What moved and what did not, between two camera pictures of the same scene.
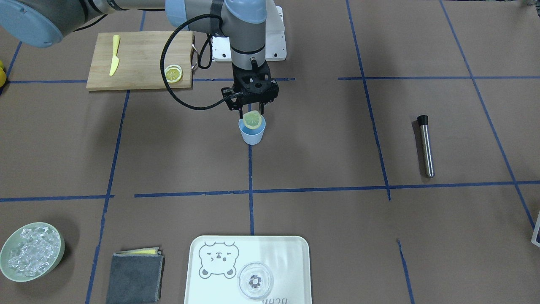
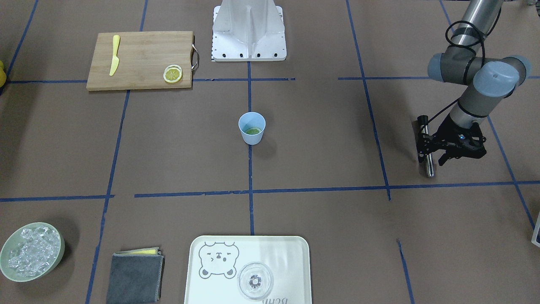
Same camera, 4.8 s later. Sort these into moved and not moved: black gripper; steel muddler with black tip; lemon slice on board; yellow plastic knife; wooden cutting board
Moved: black gripper
Not moved: yellow plastic knife; wooden cutting board; lemon slice on board; steel muddler with black tip
